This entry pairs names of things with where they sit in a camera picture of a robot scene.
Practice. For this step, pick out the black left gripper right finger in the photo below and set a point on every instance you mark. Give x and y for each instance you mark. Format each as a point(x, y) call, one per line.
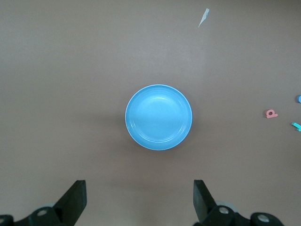
point(204, 204)

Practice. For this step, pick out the white paper scrap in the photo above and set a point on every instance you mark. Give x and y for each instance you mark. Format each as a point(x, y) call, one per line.
point(203, 17)

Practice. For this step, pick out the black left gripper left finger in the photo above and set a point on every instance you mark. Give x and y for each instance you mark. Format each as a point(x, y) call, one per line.
point(70, 202)

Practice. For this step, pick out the teal foam letter j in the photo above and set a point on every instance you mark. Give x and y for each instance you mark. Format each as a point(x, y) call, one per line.
point(297, 126)

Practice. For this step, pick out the blue foam letter o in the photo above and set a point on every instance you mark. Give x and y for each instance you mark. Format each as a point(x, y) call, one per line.
point(299, 99)

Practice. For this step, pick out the pink foam letter p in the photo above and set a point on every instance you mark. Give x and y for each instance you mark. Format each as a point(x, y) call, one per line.
point(268, 115)

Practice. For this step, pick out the blue plate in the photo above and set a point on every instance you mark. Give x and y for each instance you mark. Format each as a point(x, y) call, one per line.
point(159, 117)

